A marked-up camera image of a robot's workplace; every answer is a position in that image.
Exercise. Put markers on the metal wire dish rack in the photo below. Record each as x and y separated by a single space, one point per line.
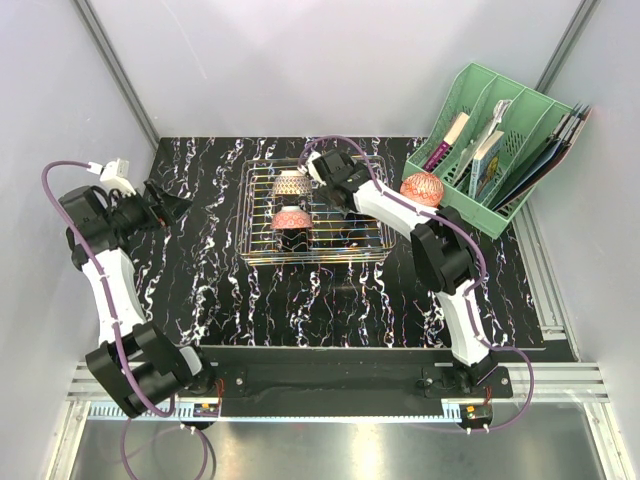
333 237

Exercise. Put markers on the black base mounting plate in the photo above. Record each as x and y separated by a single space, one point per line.
277 404

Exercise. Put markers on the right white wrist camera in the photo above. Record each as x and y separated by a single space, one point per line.
311 167

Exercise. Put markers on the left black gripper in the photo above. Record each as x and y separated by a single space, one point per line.
166 210

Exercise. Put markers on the blue yellow cover book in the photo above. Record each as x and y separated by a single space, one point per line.
484 165

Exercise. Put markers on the pink floral pattern bowl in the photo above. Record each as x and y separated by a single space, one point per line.
291 218

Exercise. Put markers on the purple spine book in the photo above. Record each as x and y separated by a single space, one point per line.
450 137

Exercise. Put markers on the dark folders stack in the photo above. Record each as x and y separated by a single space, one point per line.
534 166

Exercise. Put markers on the white crumpled paper item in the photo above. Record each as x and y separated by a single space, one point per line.
499 111

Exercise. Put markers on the black marble pattern mat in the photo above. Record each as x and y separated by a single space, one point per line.
193 284

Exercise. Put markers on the red patterned ceramic bowl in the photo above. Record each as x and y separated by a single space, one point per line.
291 182

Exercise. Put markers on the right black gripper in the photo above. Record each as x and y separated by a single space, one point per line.
352 163

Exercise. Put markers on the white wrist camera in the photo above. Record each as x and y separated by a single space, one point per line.
311 167
114 175

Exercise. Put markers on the green plastic file organizer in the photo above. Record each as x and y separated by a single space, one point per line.
531 117

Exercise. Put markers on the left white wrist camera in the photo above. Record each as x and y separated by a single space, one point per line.
114 175

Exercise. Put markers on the blue zigzag pattern bowl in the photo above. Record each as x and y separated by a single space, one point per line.
423 188

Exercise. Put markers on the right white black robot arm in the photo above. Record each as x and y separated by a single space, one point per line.
446 260

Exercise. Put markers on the aluminium rail frame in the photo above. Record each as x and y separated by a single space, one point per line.
549 382

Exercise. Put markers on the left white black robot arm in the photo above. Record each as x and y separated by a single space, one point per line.
135 362

